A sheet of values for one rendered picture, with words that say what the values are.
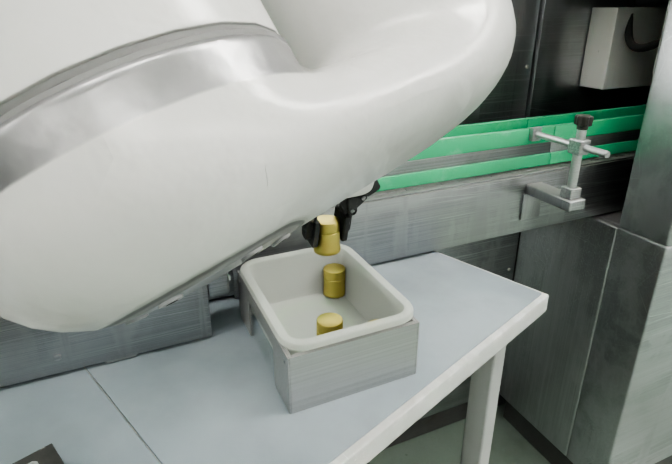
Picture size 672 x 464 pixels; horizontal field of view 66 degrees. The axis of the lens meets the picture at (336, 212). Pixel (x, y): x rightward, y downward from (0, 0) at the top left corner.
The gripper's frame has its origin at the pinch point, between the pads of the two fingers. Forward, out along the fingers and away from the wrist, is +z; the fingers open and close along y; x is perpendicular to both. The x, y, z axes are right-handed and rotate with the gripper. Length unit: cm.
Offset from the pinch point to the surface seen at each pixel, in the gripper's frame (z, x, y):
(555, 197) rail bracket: 8, -5, -49
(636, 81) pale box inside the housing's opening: -1, -28, -95
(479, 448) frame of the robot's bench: 46, 16, -28
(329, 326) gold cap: 8.8, 8.7, 2.6
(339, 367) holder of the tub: 9.1, 14.5, 4.0
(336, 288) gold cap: 14.6, -2.1, -4.2
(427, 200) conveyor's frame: 10.1, -12.8, -26.8
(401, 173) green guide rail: 5.8, -16.3, -22.6
